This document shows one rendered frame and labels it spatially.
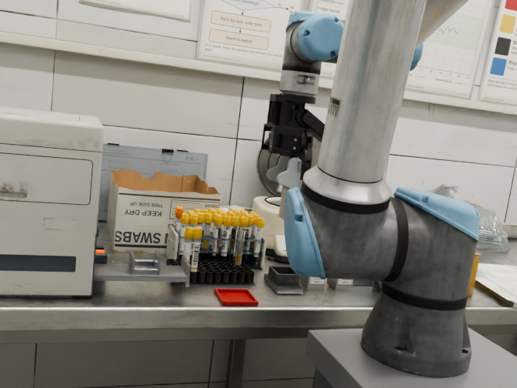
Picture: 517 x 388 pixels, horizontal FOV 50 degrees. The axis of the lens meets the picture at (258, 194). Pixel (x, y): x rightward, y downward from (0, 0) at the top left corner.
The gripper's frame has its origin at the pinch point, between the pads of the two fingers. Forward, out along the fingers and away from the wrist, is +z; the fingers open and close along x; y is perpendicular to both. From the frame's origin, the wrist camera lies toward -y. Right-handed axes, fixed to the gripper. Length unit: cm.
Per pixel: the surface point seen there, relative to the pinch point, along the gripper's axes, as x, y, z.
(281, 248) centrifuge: -17.5, -5.3, 15.5
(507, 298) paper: 8, -49, 18
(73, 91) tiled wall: -56, 45, -15
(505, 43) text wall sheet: -56, -90, -48
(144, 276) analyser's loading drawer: 6.9, 29.2, 15.3
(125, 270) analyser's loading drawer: 4.2, 32.4, 15.1
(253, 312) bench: 11.7, 9.6, 19.9
